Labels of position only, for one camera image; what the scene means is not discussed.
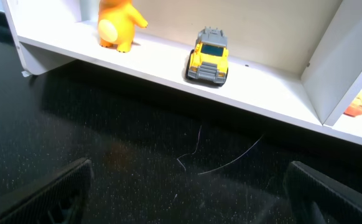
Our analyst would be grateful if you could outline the yellow rubber duck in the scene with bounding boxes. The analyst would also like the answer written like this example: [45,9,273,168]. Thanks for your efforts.
[97,0,149,54]

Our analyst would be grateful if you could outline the grey and yellow toy truck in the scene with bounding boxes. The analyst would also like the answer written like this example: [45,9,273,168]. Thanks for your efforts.
[184,26,230,88]

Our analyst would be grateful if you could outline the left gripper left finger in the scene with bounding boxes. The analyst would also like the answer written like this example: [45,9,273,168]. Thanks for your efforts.
[0,157,94,224]

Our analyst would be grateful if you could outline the white shelf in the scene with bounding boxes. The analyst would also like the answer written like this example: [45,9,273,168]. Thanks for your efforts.
[1,0,362,152]

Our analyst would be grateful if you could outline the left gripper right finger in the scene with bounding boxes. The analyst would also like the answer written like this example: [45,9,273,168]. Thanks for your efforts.
[282,160,362,224]

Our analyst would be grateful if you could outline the yellow plush duck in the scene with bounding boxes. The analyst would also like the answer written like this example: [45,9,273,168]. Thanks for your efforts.
[342,67,362,121]

